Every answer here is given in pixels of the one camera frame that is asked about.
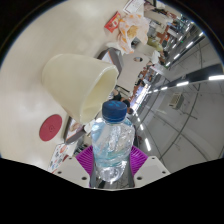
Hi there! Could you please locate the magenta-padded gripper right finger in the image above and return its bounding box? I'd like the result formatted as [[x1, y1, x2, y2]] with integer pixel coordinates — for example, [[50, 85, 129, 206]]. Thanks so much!
[[127, 145, 171, 189]]

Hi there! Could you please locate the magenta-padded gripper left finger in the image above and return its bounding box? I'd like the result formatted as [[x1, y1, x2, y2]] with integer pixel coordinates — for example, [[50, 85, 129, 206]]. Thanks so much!
[[53, 145, 98, 189]]

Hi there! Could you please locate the clear blue-capped water bottle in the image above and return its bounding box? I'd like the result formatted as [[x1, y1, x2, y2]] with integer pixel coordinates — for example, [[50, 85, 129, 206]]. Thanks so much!
[[90, 100, 136, 183]]

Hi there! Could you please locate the round red coaster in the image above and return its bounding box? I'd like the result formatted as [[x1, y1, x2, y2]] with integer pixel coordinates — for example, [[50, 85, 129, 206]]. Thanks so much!
[[38, 114, 64, 142]]

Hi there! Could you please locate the ceiling air conditioner unit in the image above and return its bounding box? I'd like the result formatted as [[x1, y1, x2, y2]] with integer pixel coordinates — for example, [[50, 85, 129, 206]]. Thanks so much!
[[168, 93, 184, 110]]

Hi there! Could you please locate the cream plastic cup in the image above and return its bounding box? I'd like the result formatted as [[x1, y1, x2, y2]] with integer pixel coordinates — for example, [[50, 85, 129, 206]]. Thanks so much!
[[41, 53, 120, 125]]

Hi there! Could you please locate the beige chair with hole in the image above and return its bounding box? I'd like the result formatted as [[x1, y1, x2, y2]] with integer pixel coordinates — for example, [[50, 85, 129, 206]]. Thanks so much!
[[116, 54, 151, 93]]

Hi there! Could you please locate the ceiling lights group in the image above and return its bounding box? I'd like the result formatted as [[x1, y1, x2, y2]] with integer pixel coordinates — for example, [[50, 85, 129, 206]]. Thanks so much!
[[131, 31, 224, 153]]

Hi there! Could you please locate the small red sauce packet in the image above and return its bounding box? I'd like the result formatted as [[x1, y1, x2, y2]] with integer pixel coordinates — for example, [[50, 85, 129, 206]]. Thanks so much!
[[104, 10, 122, 33]]

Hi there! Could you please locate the white table card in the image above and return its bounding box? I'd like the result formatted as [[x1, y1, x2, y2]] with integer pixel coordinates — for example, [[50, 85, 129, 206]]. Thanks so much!
[[123, 0, 146, 14]]

